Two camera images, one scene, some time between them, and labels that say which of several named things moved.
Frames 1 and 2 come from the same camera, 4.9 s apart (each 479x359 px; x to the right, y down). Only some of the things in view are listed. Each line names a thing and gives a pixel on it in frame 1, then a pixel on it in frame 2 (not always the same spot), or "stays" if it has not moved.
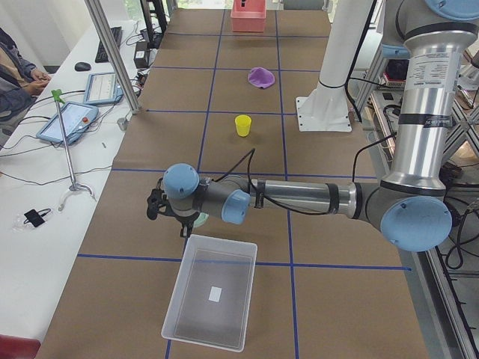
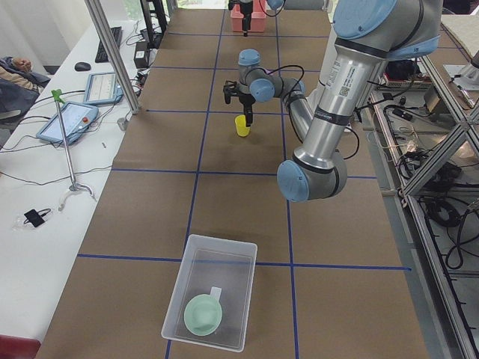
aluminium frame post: [114, 56] stays
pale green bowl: [201, 218] -> [203, 314]
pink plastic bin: [250, 18] stays
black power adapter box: [141, 54] stays
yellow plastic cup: [243, 123] stays
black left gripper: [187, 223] -> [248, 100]
